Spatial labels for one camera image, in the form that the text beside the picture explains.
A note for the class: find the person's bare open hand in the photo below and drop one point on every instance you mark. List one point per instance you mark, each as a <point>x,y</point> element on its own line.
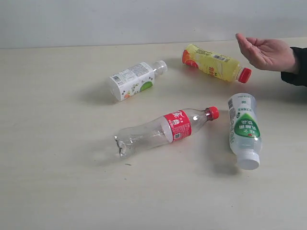
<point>268,54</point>

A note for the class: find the yellow bottle with red cap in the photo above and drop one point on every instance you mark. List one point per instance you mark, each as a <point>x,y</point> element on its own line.
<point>215,65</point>

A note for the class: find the green white label yogurt bottle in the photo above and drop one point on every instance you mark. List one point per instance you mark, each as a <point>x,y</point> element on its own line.
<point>244,136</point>

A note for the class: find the clear cola bottle red label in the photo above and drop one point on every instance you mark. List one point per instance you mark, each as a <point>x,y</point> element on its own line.
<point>163,130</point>

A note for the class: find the white square capless bottle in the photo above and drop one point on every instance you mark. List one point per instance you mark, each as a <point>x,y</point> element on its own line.
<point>135,79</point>

